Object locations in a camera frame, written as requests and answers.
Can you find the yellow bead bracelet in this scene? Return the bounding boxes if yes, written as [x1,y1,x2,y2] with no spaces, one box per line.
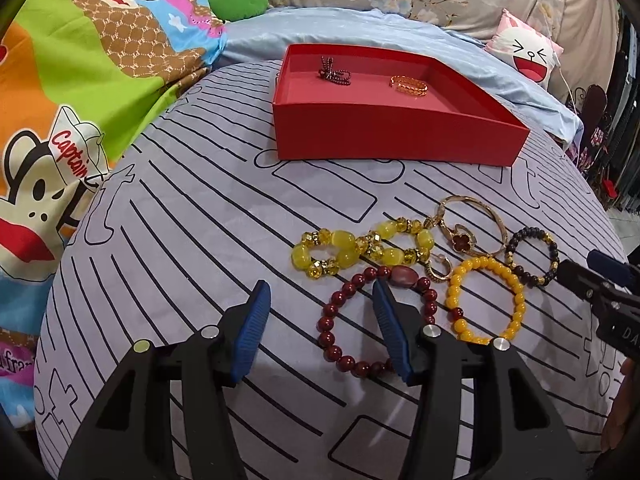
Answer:
[445,256,527,346]

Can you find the gold bangle with red clover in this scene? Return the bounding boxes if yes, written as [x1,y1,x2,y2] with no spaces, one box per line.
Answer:
[437,195,509,259]

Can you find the dark red bead bracelet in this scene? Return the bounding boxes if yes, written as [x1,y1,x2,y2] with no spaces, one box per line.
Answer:
[315,266,439,380]

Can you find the gold chain bracelet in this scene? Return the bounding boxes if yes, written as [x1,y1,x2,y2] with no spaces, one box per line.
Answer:
[389,75,429,97]

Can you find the green pillow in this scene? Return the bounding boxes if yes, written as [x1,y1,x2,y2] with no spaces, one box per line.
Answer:
[202,0,269,24]

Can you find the light blue quilt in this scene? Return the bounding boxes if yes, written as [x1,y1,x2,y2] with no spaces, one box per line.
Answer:
[215,7,584,143]

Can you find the hanging dark clothes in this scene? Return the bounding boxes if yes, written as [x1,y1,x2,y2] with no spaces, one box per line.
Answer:
[565,10,640,211]

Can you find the white cat face pillow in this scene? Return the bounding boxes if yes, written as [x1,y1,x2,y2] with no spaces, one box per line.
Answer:
[484,8,565,86]

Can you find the red cardboard box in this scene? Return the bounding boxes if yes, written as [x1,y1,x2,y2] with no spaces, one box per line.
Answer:
[272,44,531,167]

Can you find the yellow-green bead bracelet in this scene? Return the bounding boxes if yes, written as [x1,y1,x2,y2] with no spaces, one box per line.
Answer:
[291,217,436,279]

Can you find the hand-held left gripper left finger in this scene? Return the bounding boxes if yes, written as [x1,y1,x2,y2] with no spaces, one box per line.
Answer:
[60,280,273,480]

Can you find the black and gold bead bracelet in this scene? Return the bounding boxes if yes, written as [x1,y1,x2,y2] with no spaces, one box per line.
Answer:
[504,227,561,288]

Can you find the dark purple bead bracelet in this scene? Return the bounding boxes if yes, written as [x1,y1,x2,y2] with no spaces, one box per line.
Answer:
[314,55,355,86]

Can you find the cartoon monkey blanket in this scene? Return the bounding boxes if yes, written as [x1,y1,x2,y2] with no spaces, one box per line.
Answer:
[0,0,232,431]

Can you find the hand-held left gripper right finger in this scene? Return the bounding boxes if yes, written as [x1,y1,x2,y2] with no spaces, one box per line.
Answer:
[372,279,586,480]

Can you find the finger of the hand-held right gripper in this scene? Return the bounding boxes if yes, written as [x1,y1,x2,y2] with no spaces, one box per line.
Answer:
[556,259,613,307]
[586,250,640,287]

